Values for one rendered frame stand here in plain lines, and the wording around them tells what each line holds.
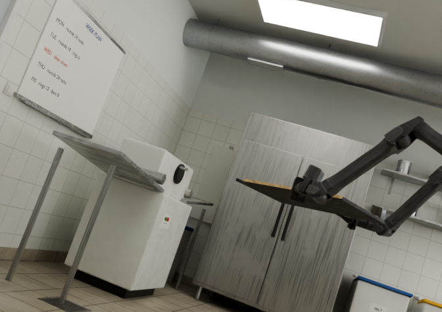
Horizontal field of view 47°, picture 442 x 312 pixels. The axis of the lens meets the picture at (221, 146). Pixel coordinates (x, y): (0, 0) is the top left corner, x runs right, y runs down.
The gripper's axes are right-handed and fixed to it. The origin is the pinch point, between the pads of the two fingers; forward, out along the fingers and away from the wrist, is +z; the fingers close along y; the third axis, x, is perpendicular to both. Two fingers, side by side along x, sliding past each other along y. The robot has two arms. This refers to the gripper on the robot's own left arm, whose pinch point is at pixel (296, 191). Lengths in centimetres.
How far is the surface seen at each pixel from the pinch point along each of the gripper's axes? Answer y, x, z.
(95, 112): -37, -154, 213
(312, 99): -166, 44, 384
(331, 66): -172, 39, 277
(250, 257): 39, 22, 297
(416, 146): -142, 171, 350
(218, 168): -49, -39, 401
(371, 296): 36, 146, 289
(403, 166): -110, 157, 330
